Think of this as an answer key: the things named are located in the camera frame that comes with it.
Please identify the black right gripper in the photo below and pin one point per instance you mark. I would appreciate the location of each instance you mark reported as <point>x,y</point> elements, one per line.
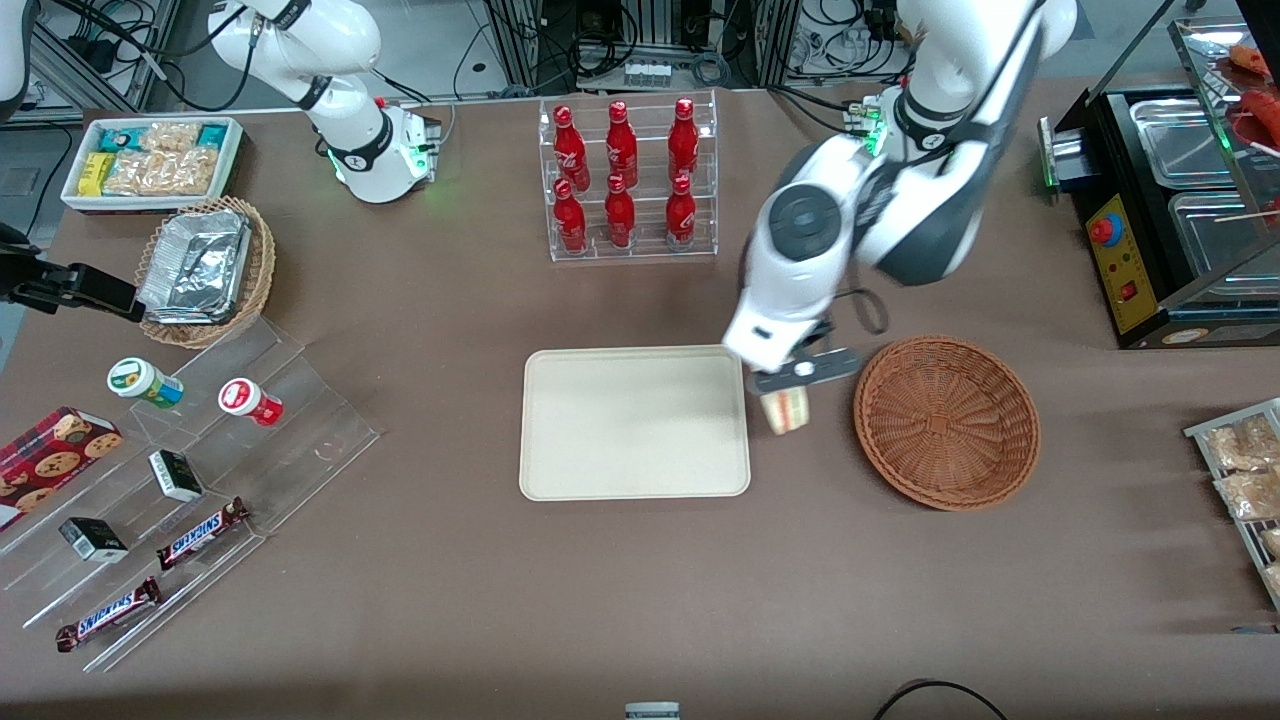
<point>32,279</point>

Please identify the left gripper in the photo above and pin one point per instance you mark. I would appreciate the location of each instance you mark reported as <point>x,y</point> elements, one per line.
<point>814,335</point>

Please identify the triangle sandwich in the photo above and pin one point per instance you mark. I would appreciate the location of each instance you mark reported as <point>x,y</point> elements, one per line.
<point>785,412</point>

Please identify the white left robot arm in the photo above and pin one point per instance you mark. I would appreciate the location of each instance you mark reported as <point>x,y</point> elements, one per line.
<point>930,220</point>

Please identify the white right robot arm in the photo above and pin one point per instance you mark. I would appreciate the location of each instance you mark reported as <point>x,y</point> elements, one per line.
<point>350,130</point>

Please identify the light wicker basket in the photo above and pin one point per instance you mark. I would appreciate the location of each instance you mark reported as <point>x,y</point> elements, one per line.
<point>262,270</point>

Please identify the beige plastic tray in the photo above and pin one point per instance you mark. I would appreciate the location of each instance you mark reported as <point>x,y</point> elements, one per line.
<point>635,425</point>

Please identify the brown wicker basket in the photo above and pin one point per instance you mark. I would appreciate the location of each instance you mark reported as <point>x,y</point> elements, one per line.
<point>945,425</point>

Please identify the tray of packaged snacks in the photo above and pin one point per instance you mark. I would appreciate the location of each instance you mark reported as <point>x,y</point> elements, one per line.
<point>1205,435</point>

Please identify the white snack bin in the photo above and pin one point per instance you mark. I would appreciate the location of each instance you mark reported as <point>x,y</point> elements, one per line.
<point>75,195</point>

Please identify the stacked foil trays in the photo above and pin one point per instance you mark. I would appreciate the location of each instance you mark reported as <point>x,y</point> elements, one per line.
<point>195,265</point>

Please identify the green lid cup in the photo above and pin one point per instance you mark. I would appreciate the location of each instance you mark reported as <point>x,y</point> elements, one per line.
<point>140,382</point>

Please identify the yellow snack packet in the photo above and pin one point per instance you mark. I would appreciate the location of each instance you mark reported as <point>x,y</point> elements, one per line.
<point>96,175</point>

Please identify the large rice cracker bag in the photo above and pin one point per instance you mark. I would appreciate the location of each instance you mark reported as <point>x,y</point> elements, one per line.
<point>165,172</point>

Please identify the red drink bottle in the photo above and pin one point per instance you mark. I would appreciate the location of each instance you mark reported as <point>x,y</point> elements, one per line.
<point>620,215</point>
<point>570,220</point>
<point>569,145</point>
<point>683,135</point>
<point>681,215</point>
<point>621,140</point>

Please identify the clear acrylic bottle rack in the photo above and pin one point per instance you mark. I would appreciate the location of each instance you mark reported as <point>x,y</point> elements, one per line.
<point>650,240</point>

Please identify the teal snack packet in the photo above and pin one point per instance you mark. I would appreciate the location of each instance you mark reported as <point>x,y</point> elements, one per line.
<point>212,136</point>
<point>122,138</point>

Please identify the small rice cracker bag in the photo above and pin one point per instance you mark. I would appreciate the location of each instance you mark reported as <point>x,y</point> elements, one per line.
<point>170,136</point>

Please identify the red cookie box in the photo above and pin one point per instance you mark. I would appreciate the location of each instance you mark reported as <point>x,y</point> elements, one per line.
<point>50,460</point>

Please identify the red lid cup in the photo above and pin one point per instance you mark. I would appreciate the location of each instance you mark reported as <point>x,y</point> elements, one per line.
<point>248,402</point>

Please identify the small black box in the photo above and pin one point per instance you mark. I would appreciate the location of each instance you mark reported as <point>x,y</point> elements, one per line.
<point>176,476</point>
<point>93,540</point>

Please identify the clear acrylic stepped display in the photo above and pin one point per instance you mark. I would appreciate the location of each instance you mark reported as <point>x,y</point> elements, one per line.
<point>290,440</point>

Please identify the Snickers bar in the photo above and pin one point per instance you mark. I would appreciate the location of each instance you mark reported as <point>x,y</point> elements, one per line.
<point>108,614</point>
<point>200,535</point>

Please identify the white power strip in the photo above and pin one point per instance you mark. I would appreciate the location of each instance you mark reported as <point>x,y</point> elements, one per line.
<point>647,73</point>

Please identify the black food warmer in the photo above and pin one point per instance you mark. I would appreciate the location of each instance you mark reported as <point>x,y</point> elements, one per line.
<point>1125,260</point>

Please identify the small grey device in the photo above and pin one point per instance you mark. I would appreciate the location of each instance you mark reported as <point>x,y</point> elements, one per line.
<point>652,711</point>

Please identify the clear bagged snack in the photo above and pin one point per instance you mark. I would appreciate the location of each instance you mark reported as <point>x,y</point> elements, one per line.
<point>1272,543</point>
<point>1250,495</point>
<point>1240,445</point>
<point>1274,580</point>

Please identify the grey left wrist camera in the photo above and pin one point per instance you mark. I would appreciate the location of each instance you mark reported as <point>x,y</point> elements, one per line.
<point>805,370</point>

